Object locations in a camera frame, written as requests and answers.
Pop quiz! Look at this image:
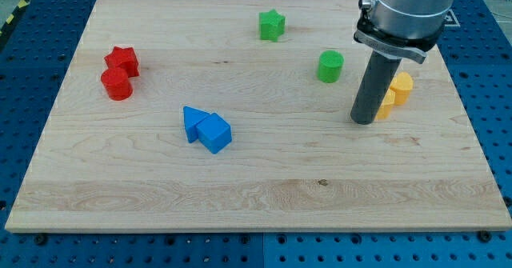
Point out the wooden board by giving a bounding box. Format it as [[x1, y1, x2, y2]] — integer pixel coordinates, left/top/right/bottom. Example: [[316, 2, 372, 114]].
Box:
[[6, 0, 511, 234]]

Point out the blue triangle block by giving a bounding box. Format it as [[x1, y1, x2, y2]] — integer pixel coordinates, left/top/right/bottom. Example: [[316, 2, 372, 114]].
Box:
[[183, 106, 210, 143]]

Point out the yellow block behind rod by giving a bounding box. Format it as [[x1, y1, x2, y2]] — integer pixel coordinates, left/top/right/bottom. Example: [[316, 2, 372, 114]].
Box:
[[375, 89, 395, 120]]

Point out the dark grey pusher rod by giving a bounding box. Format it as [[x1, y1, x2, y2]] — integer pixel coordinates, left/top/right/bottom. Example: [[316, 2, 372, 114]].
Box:
[[350, 51, 401, 125]]

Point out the red star block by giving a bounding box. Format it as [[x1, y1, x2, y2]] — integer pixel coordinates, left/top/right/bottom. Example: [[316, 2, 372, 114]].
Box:
[[104, 46, 139, 78]]

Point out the red cylinder block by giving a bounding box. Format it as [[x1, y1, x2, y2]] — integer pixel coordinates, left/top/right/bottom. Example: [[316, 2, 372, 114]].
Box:
[[100, 67, 133, 101]]

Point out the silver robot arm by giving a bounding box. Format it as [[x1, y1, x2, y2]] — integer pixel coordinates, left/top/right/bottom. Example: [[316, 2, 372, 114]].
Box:
[[354, 0, 454, 64]]

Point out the blue cube block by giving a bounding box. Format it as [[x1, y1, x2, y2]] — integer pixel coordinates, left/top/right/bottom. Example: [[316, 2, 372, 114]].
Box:
[[196, 113, 232, 154]]

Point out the yellow rounded block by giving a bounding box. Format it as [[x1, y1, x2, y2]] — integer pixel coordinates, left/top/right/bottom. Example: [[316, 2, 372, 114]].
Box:
[[390, 72, 414, 106]]

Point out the green cylinder block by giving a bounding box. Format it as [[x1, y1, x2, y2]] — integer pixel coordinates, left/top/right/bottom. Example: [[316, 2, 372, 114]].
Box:
[[317, 50, 344, 83]]

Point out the green star block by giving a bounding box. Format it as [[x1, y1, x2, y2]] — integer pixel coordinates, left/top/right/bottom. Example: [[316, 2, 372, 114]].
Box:
[[258, 9, 286, 42]]

